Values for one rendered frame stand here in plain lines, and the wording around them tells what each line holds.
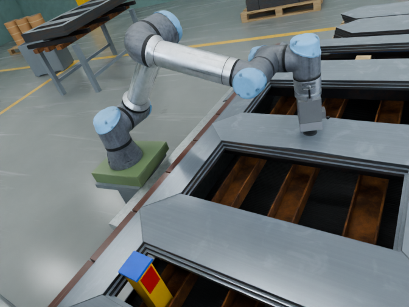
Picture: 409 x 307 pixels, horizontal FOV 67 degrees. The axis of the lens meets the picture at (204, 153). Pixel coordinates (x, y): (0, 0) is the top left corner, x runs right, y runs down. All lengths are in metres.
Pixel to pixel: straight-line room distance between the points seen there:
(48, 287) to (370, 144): 1.89
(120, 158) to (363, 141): 0.89
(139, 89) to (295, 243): 0.81
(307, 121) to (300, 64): 0.18
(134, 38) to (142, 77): 0.25
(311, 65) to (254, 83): 0.18
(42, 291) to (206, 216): 1.54
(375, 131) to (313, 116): 0.19
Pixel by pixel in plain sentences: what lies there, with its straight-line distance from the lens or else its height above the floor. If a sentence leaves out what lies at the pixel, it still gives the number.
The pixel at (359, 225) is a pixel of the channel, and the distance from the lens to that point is 0.99.
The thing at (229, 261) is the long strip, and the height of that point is 0.84.
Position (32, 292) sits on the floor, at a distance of 2.26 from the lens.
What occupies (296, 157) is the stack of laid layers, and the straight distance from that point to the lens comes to 0.98.
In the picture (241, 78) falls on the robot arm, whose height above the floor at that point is 1.13.
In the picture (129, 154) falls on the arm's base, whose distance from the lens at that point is 1.32.
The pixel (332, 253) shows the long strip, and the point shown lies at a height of 0.84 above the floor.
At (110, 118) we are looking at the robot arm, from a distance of 1.25.
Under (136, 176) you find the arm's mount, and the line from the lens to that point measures 1.25.
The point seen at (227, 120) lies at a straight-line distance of 1.18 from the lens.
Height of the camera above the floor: 1.46
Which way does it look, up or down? 36 degrees down
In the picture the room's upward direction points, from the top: 18 degrees counter-clockwise
